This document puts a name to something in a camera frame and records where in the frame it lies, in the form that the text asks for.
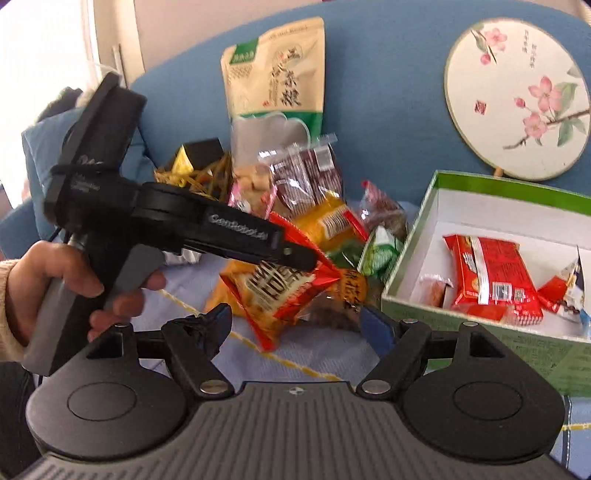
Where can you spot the person's left forearm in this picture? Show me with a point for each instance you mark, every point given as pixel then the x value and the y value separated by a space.
pixel 3 300

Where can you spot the green cardboard box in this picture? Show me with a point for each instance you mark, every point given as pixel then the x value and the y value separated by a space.
pixel 508 350

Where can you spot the clear bag of dark snacks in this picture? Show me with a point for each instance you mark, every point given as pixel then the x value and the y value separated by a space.
pixel 385 212

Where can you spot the small red white packet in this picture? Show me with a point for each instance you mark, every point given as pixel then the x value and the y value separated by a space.
pixel 572 286

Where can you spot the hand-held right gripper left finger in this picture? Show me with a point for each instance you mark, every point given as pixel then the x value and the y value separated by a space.
pixel 224 318

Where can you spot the dark orange snack packet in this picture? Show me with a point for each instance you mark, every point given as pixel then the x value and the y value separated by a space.
pixel 353 288

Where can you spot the clear bag of maroon packets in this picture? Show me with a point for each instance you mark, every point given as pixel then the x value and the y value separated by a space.
pixel 300 180

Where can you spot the black and gold box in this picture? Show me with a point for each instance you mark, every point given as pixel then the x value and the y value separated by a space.
pixel 203 150

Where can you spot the round floral fan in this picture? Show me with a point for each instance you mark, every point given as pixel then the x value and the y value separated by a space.
pixel 517 115

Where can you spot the pink bag of biscuits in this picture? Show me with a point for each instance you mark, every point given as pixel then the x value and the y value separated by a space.
pixel 238 199

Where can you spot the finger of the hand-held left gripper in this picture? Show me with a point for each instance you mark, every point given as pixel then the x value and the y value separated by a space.
pixel 298 256

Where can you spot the blue armchair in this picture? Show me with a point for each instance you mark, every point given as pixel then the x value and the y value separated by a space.
pixel 392 92

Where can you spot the red and yellow snack packet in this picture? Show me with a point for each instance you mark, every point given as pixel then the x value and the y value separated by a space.
pixel 272 295

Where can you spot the large beige and green pouch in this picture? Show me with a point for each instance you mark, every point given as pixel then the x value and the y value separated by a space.
pixel 272 69

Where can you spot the person's left hand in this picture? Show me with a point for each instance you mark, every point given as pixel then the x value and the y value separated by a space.
pixel 41 277

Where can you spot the red foil snack packet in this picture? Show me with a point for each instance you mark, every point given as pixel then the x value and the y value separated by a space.
pixel 489 272

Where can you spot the green snack packet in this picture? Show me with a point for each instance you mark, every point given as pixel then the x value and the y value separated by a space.
pixel 381 254

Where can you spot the wicker basket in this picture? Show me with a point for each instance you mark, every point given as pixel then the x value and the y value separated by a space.
pixel 203 180

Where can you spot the small pale pink packet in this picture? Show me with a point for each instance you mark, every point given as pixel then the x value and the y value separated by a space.
pixel 436 290

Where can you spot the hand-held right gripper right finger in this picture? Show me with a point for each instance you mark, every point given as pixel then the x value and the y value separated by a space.
pixel 374 323

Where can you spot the blue cushion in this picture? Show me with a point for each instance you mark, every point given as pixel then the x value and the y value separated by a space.
pixel 41 152

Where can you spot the light blue blanket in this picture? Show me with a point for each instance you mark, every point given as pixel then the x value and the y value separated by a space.
pixel 295 364

